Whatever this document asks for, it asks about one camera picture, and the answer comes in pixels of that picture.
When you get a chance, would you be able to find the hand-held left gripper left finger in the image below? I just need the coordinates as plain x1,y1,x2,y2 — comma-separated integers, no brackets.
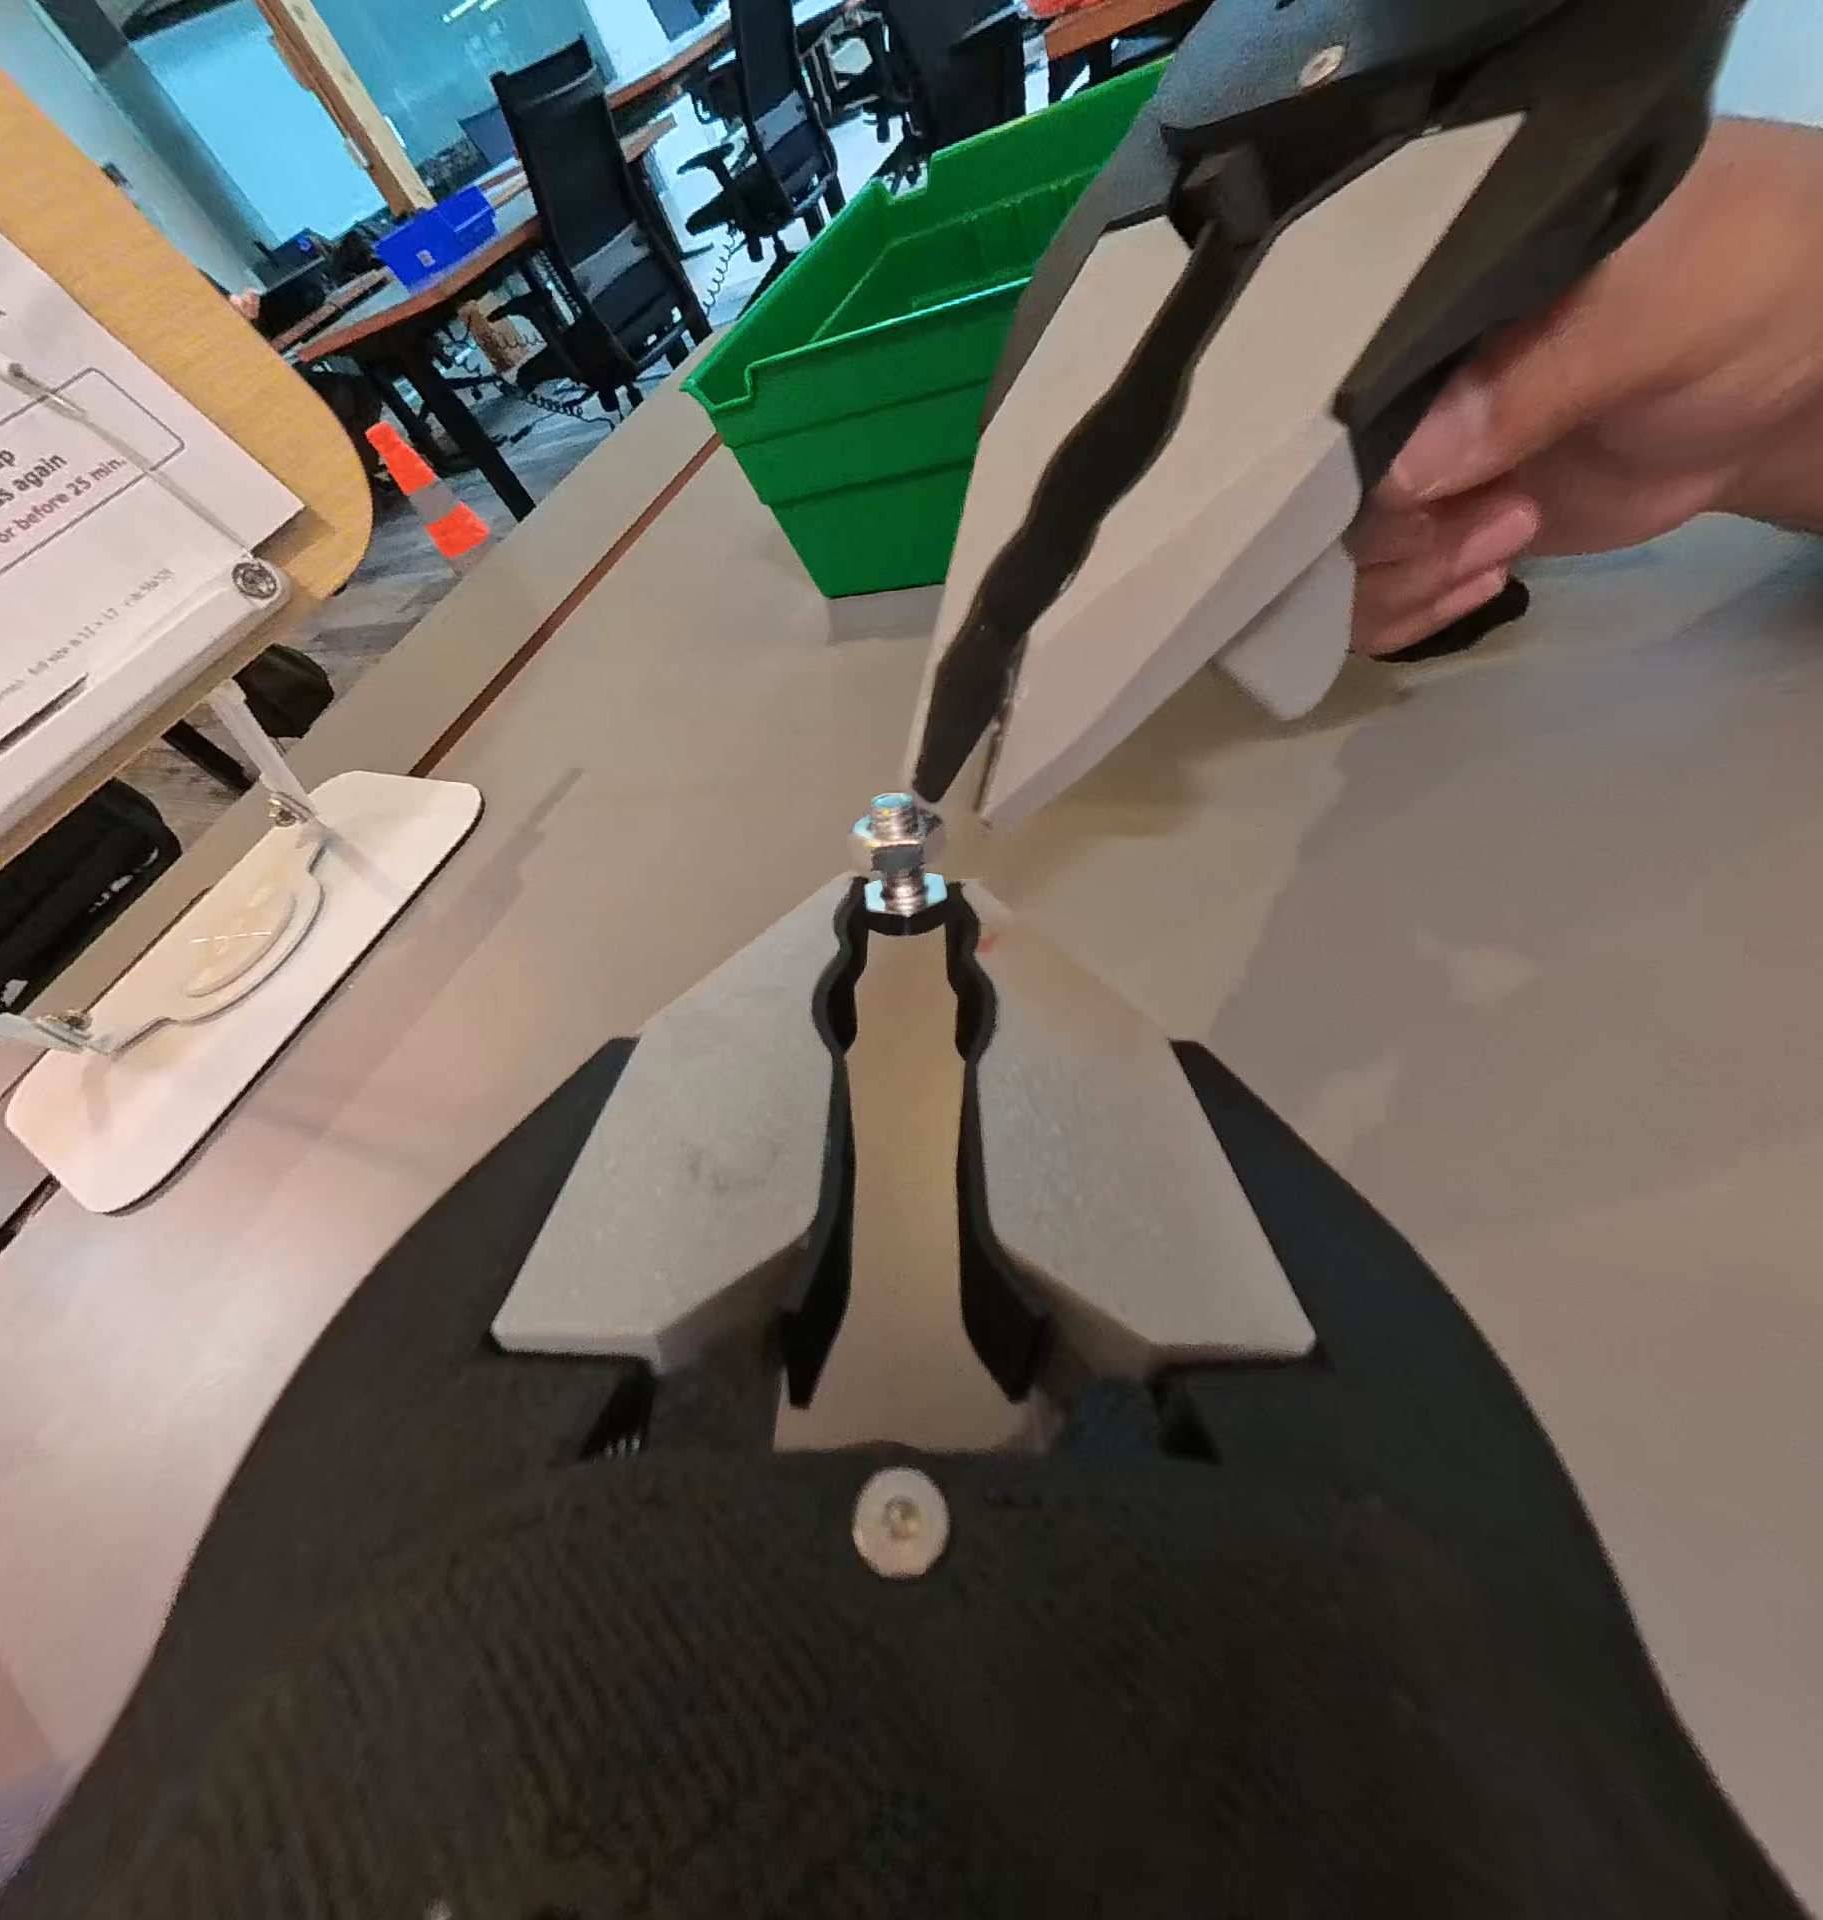
491,876,868,1413

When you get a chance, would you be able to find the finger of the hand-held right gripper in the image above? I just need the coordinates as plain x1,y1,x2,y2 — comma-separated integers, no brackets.
907,210,1227,804
975,112,1528,837

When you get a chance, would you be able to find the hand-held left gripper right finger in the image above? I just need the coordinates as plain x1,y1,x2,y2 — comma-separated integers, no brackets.
945,882,1317,1403

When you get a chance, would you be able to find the green plastic bin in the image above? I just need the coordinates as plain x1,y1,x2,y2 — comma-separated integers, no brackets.
681,57,1176,600

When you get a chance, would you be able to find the medium steel hex bolt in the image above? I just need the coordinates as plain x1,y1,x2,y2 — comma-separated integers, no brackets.
854,791,956,917

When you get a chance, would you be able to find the person's right hand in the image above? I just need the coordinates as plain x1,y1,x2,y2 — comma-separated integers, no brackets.
1353,112,1823,653

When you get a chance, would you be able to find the black office chair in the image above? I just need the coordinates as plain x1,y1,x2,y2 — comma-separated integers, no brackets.
874,0,1033,153
491,36,718,413
677,0,843,279

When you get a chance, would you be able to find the white stand base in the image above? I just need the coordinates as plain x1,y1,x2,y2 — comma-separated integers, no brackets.
0,688,483,1218

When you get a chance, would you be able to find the orange traffic cone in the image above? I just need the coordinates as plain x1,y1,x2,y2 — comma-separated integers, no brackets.
361,423,491,564

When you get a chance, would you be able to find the small blue storage bin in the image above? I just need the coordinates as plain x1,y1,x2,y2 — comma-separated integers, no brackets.
374,187,499,288

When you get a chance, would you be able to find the dark bag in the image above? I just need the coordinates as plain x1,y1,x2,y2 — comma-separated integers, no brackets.
0,780,180,1009

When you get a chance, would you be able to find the wooden display board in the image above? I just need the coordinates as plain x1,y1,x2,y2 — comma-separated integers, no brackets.
0,21,373,909

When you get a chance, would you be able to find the printed instruction sheet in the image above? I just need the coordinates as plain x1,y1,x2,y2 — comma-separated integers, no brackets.
0,187,308,858

